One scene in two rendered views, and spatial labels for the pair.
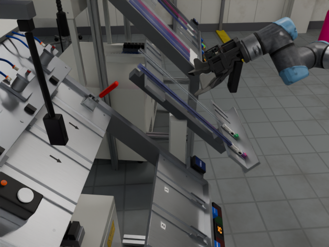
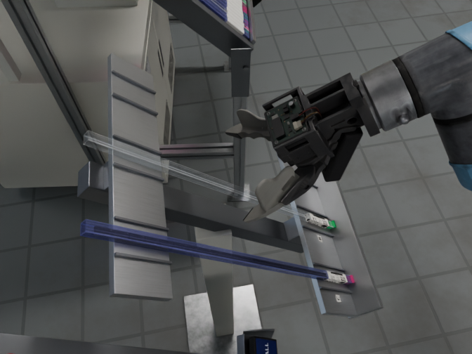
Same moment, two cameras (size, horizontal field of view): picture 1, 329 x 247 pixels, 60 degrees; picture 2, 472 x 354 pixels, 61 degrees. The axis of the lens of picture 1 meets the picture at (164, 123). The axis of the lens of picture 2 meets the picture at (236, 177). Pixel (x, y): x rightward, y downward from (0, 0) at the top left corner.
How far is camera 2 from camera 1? 55 cm
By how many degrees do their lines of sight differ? 22
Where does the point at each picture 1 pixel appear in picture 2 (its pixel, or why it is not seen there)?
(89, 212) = not seen: outside the picture
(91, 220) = not seen: outside the picture
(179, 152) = (220, 267)
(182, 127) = (223, 242)
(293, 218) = (405, 260)
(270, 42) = (442, 98)
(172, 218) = not seen: outside the picture
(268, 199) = (367, 231)
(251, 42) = (392, 98)
